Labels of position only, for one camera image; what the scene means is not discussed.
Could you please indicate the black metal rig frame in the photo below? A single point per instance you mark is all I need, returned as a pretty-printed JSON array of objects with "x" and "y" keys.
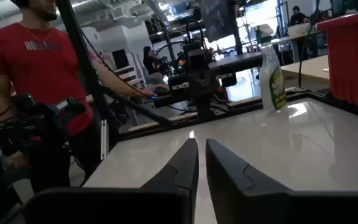
[{"x": 85, "y": 68}]

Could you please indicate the red plastic bin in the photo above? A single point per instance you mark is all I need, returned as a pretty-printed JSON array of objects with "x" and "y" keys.
[{"x": 353, "y": 62}]

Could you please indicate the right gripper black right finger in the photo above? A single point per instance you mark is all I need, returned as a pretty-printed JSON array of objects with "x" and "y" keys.
[{"x": 228, "y": 177}]

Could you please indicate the person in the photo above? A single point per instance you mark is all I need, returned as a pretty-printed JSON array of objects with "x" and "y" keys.
[
  {"x": 151, "y": 63},
  {"x": 297, "y": 17},
  {"x": 42, "y": 68}
]

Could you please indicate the black display board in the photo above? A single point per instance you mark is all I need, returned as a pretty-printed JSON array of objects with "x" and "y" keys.
[{"x": 217, "y": 18}]

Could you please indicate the light wooden desk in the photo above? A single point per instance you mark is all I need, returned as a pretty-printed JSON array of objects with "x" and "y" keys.
[{"x": 309, "y": 67}]

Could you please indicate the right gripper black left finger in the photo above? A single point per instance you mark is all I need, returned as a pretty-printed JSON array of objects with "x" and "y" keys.
[{"x": 179, "y": 168}]

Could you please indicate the black desk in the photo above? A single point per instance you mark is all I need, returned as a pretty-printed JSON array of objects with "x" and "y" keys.
[{"x": 238, "y": 60}]

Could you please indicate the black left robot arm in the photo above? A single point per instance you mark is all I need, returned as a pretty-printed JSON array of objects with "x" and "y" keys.
[{"x": 202, "y": 84}]

